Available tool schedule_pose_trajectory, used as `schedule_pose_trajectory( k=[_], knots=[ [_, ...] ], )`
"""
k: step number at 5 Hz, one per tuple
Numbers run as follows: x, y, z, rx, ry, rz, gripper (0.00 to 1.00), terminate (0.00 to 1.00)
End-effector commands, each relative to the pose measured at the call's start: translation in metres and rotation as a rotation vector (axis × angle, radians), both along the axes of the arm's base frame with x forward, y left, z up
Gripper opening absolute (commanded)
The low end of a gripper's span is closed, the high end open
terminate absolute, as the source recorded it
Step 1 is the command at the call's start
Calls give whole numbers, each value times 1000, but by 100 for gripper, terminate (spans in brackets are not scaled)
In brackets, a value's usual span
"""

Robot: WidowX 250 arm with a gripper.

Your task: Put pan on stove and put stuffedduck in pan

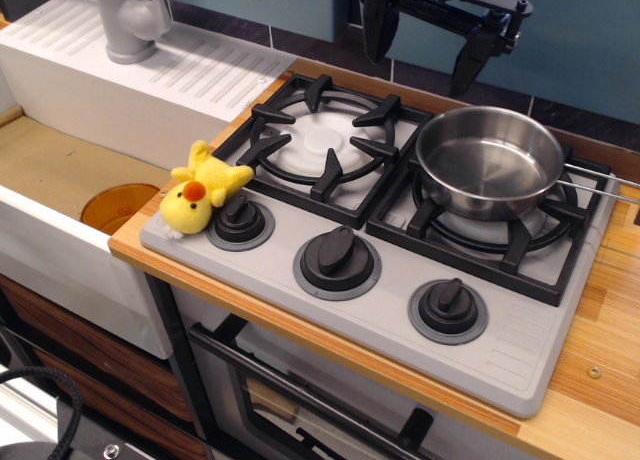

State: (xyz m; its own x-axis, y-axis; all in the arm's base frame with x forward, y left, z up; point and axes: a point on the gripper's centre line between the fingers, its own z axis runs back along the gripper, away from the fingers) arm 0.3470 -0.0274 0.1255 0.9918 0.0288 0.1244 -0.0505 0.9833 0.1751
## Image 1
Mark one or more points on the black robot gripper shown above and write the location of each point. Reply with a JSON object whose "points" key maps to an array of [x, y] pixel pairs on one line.
{"points": [[490, 27]]}

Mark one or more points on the stainless steel pan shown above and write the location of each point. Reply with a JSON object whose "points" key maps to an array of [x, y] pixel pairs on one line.
{"points": [[492, 164]]}

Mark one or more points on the yellow stuffed duck toy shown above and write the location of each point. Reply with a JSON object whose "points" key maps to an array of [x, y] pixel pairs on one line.
{"points": [[204, 185]]}

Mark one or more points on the grey toy stove top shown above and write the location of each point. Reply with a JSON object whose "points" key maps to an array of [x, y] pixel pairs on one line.
{"points": [[508, 366]]}

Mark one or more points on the black middle stove knob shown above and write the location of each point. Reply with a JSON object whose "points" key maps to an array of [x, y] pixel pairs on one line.
{"points": [[338, 265]]}

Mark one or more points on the black stove knob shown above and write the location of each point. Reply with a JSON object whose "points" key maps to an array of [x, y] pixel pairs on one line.
{"points": [[448, 312], [240, 225], [338, 265]]}

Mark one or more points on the black left stove knob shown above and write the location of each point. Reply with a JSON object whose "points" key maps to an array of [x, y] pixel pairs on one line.
{"points": [[240, 225]]}

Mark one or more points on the black right stove knob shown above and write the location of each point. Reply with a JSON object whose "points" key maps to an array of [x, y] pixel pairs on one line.
{"points": [[448, 312]]}

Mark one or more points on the black left burner grate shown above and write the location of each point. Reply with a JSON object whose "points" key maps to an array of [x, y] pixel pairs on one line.
{"points": [[321, 152]]}

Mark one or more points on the black burner grate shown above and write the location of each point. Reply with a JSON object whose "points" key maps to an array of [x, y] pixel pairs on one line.
{"points": [[545, 255], [321, 152]]}

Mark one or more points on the black right burner grate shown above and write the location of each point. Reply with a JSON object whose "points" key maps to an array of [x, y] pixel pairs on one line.
{"points": [[545, 255]]}

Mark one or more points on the grey toy faucet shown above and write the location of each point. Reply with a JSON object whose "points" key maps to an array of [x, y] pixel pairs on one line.
{"points": [[132, 28]]}

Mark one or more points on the orange sink drain plug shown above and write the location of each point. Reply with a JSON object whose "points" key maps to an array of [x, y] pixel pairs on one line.
{"points": [[110, 209]]}

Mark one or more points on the white toy sink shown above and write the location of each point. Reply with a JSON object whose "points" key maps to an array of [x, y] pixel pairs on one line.
{"points": [[75, 124]]}

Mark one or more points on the wooden drawer fronts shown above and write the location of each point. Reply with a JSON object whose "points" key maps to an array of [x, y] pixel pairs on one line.
{"points": [[129, 389]]}

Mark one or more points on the teal wall cabinet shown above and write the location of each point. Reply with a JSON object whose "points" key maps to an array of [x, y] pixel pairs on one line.
{"points": [[581, 53]]}

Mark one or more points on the oven door with black handle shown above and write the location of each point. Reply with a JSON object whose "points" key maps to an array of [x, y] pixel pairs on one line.
{"points": [[303, 423]]}

